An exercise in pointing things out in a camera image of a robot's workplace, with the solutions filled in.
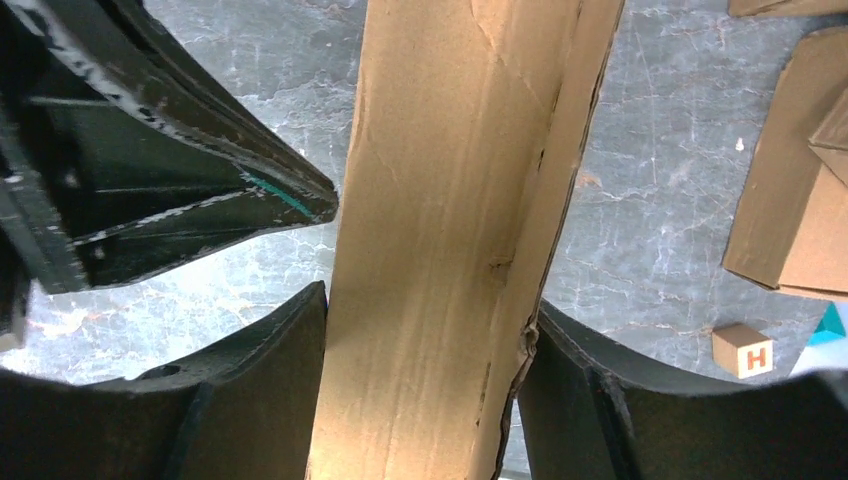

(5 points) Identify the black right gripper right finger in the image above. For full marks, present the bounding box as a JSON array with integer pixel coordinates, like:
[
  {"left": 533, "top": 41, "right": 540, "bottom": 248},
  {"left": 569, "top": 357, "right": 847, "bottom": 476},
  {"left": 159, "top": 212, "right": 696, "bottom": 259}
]
[{"left": 518, "top": 302, "right": 847, "bottom": 480}]

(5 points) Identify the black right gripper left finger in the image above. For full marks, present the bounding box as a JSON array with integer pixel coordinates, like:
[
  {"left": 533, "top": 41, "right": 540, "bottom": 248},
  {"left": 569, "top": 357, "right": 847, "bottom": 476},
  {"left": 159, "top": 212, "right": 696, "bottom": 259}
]
[{"left": 1, "top": 281, "right": 327, "bottom": 479}]

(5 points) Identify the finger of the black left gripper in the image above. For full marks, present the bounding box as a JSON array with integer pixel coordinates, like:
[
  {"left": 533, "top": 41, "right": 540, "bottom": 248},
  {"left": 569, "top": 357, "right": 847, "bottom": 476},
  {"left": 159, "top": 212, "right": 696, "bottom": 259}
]
[{"left": 0, "top": 0, "right": 340, "bottom": 296}]

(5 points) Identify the brown cardboard box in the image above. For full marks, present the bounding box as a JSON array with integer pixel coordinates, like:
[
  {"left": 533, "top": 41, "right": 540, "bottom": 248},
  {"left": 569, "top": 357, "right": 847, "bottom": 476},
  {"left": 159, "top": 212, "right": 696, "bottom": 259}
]
[{"left": 307, "top": 1, "right": 624, "bottom": 479}]

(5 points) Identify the leaning folded cardboard box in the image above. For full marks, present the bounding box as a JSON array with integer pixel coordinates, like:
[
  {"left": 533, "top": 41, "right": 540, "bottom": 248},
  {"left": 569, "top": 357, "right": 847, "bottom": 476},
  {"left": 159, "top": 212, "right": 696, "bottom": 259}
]
[{"left": 722, "top": 27, "right": 847, "bottom": 302}]

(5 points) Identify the wooden letter block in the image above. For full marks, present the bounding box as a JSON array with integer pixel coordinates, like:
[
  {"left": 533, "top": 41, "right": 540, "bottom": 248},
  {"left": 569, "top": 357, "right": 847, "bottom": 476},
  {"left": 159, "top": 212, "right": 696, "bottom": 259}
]
[{"left": 711, "top": 324, "right": 774, "bottom": 379}]

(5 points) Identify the teal toy cube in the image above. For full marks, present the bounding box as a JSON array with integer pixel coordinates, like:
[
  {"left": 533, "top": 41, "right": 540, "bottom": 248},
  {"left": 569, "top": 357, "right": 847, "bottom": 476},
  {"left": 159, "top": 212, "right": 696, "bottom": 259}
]
[{"left": 807, "top": 303, "right": 847, "bottom": 347}]

